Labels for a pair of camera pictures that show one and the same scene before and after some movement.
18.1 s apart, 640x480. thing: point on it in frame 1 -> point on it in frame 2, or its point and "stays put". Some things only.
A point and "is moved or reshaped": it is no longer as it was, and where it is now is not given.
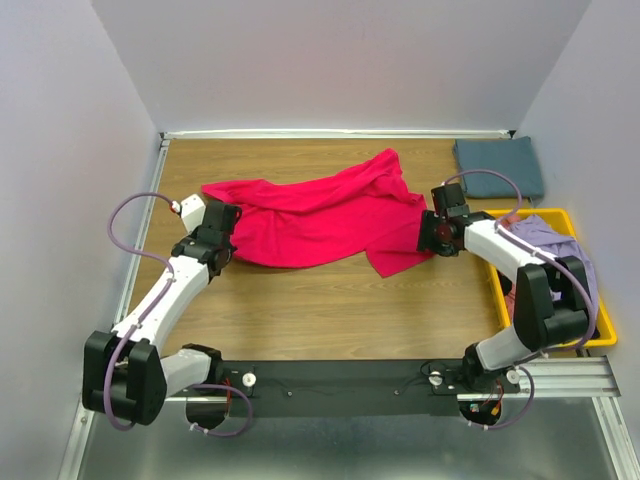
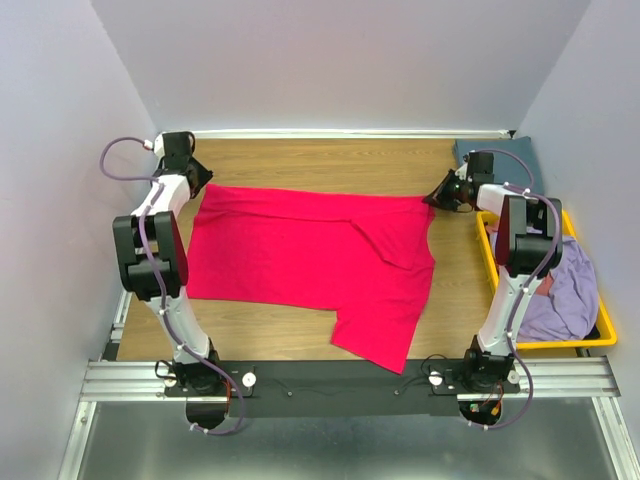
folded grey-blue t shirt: (513, 158) stays put
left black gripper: (195, 235) -> (205, 174)
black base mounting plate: (352, 388) stays put
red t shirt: (365, 215) is moved or reshaped
